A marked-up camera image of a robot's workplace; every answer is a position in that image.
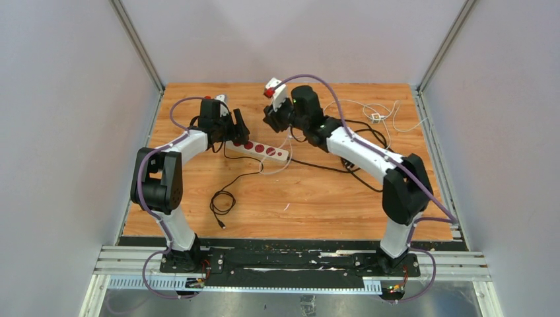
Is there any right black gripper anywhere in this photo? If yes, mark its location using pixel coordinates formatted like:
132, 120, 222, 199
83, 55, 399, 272
264, 94, 308, 133

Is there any white round charger cable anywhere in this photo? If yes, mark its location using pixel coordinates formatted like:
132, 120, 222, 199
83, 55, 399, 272
258, 135, 295, 177

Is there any white red power strip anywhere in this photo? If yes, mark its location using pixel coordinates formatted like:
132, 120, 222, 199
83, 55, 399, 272
225, 141, 289, 163

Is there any thin black adapter cable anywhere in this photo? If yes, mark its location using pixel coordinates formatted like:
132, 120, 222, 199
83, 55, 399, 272
209, 144, 265, 230

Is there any white square charger cable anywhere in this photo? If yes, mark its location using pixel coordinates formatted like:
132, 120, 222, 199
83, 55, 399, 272
322, 98, 427, 152

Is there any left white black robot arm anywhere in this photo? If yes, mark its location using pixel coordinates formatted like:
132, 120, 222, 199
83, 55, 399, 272
130, 94, 250, 273

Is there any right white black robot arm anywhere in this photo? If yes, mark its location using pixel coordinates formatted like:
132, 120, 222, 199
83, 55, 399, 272
263, 81, 433, 276

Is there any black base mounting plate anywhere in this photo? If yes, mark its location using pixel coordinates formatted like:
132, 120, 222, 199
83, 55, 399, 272
147, 238, 421, 291

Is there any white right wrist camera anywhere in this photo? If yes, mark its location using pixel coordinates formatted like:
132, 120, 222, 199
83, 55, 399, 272
263, 77, 287, 111

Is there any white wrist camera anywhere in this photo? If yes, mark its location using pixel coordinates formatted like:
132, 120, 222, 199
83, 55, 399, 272
201, 94, 230, 119
263, 77, 287, 111

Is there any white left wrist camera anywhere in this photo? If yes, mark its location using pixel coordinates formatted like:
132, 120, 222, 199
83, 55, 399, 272
201, 94, 230, 119

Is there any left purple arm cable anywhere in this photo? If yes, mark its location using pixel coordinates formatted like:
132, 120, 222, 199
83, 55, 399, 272
136, 96, 207, 300

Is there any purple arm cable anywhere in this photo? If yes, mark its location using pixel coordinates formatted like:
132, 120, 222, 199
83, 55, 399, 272
271, 73, 460, 305
136, 96, 207, 300

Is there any black power strip cord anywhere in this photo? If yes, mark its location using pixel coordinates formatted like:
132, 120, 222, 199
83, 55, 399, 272
289, 118, 392, 194

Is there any left aluminium frame post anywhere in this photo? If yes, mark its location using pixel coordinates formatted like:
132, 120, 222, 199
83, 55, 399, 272
108, 0, 165, 95

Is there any aluminium frame post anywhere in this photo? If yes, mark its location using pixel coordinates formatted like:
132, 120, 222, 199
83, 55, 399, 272
108, 0, 165, 95
417, 0, 478, 95

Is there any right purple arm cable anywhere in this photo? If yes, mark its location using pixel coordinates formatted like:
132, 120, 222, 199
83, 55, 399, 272
271, 73, 460, 305

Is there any right aluminium frame post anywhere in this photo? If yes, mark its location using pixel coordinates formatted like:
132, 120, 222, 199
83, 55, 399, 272
417, 0, 478, 95

